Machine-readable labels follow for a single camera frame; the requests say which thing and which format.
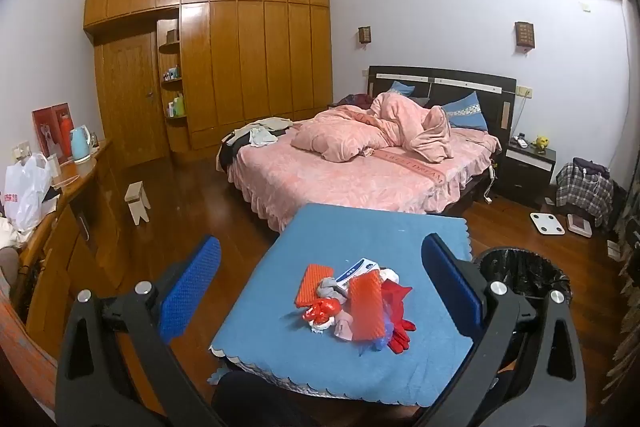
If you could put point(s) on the patterned curtain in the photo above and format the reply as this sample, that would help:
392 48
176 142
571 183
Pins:
627 282

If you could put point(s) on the black nightstand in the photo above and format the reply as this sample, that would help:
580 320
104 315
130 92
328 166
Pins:
525 172

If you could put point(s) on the black-lined trash bin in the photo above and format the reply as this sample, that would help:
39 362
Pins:
520 267

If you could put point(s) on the yellow plush toy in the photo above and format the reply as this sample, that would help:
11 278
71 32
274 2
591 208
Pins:
541 143

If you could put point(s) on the red glove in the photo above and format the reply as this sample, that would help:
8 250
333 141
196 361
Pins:
397 294
400 337

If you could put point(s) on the large wall lamp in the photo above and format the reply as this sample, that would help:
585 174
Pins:
524 34

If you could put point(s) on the wooden door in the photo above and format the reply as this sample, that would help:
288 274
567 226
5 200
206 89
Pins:
130 97

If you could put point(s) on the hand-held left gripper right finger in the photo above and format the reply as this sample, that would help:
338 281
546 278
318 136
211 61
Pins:
452 282

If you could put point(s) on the blue pillow with lace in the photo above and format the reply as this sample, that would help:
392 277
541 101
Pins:
467 112

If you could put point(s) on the small wooden stool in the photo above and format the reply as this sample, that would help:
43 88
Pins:
136 199

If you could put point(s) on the blue tablecloth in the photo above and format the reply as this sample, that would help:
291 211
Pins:
350 237

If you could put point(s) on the pink bed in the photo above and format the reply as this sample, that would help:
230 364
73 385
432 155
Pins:
350 187

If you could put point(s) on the white plastic bag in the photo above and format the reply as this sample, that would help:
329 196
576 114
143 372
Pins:
27 192

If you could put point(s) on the pile of clothes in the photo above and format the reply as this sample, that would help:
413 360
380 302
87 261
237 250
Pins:
260 132

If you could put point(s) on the plain blue pillow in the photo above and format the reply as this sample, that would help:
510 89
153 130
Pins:
400 88

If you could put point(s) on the pink duvet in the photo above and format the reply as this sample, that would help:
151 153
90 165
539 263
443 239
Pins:
360 132

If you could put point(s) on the bluish plastic wrapper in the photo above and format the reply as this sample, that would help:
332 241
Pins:
380 343

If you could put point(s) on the wall socket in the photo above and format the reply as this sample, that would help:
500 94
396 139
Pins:
524 91

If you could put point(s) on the white and brown scale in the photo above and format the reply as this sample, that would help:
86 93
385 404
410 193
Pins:
579 224

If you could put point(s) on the wooden wardrobe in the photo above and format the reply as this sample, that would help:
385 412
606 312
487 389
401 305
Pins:
250 57

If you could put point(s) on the wooden dresser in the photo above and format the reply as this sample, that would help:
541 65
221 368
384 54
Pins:
75 247

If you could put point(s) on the red picture box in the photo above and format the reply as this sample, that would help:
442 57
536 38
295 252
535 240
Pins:
47 129

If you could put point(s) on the white and blue box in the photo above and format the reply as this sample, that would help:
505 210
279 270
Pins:
357 271

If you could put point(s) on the green bottle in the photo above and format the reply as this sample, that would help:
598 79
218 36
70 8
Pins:
179 104

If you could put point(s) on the curled orange foam net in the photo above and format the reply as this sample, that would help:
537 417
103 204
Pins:
367 307

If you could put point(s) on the light blue kettle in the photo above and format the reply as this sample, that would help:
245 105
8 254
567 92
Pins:
80 144

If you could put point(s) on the dark red garment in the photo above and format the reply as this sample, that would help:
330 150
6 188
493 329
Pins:
356 101

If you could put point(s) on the red knotted plastic bag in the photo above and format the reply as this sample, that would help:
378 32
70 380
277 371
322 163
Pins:
325 308

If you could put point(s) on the white bathroom scale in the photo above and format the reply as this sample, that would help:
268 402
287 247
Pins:
547 223

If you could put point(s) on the flat orange foam net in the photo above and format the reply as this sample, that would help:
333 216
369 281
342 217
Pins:
314 284

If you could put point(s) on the plaid bag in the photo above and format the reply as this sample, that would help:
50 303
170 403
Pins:
582 194

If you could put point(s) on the grey sock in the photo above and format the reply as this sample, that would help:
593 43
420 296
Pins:
327 289

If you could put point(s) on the dark wooden headboard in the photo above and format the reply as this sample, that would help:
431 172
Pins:
450 82

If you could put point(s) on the small wall lamp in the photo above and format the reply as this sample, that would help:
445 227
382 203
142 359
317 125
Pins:
364 35

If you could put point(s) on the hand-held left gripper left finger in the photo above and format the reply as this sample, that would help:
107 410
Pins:
192 292

